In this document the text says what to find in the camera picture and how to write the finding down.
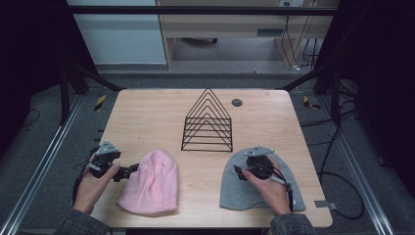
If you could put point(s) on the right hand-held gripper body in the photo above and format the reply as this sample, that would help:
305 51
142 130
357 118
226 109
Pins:
259 164

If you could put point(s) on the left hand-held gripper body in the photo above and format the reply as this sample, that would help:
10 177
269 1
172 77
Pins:
105 156

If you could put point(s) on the grey knit beanie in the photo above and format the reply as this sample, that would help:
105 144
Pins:
236 192

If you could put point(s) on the pink knit beanie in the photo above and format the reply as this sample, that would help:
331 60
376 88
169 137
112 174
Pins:
151 184

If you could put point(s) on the person's right hand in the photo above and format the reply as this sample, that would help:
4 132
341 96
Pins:
269 192

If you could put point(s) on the person's left hand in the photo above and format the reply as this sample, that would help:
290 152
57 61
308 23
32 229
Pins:
93 189

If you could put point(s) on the grey round table grommet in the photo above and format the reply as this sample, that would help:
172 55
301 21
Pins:
237 102

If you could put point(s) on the black metal stand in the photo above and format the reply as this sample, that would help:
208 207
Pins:
336 98
64 94

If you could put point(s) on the white cabinet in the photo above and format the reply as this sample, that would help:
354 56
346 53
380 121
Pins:
120 36

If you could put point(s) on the aluminium floor rail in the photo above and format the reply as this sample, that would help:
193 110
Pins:
42 160
355 163

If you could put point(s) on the grey metal table bracket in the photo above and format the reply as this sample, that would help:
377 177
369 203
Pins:
326 204

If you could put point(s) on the black horizontal frame bar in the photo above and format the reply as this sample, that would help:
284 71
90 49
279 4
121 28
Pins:
202 10

